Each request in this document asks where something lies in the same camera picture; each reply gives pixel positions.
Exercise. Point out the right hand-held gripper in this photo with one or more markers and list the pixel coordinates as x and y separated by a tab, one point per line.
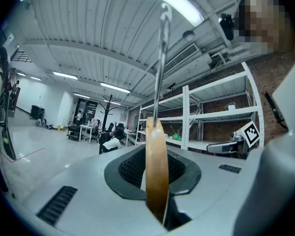
250	133

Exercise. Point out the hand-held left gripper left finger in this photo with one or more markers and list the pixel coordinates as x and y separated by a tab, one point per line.
127	176

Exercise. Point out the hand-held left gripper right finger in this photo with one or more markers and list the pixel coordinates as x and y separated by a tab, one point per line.
184	176

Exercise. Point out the black coat stand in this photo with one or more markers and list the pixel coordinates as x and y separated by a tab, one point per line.
108	112

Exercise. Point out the white metal shelving unit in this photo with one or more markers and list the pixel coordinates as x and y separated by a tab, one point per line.
221	114

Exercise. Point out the green item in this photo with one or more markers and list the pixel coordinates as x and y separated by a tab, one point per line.
177	136

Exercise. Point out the black office chair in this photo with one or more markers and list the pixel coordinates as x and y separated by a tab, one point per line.
120	129
110	127

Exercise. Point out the white table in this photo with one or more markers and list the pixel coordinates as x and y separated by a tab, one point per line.
86	127

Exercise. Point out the black trolley cart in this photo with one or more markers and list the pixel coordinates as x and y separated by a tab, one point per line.
75	131

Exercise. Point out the black glass door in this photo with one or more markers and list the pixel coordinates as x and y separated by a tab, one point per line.
86	110

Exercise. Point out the ceiling air vent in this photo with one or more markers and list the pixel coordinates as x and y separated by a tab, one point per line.
180	58

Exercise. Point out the person's head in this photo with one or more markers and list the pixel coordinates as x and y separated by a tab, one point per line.
265	21

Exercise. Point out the white lamp shade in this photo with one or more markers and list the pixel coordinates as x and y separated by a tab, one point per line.
188	34

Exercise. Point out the black head-worn camera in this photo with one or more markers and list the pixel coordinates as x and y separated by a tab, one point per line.
227	26

